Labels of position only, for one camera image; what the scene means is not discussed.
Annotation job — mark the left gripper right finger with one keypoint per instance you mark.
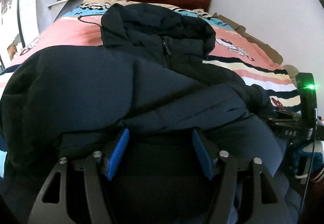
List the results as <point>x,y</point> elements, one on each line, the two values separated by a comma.
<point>243,191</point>

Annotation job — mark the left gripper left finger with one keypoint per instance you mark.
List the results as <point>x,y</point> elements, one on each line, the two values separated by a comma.
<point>72,192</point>

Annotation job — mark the black hooded puffer jacket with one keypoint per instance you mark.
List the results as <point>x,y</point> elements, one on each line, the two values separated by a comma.
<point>159,178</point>

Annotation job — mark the Hello Kitty striped blanket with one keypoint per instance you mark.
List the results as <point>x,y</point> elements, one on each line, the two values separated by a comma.
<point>253,62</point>

